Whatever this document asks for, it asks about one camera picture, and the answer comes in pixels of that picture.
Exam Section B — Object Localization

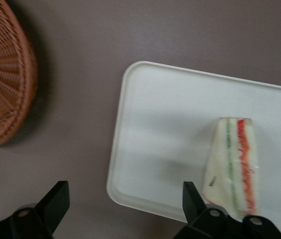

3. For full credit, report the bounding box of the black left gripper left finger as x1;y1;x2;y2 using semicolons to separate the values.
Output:
0;180;71;239

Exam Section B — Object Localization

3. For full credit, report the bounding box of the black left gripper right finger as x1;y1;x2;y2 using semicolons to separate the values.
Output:
173;181;281;239

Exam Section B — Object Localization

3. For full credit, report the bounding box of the triangular white sandwich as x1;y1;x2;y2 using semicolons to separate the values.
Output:
202;117;260;224

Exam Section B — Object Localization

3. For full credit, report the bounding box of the cream plastic tray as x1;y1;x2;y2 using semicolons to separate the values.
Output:
106;60;281;225

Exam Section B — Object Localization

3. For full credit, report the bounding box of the brown round wicker basket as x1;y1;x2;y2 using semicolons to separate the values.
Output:
0;0;39;150

